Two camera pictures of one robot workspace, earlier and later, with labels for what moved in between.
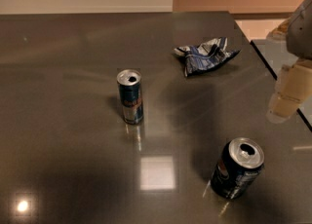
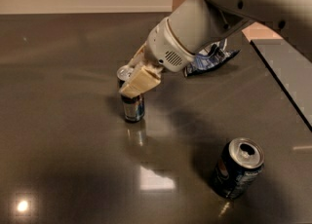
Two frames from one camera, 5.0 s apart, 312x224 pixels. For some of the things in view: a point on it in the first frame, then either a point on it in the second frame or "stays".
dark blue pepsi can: [239, 167] stays
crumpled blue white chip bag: [208, 55] stays
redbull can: [129, 81] stays
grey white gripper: [300, 34] -> [166, 49]
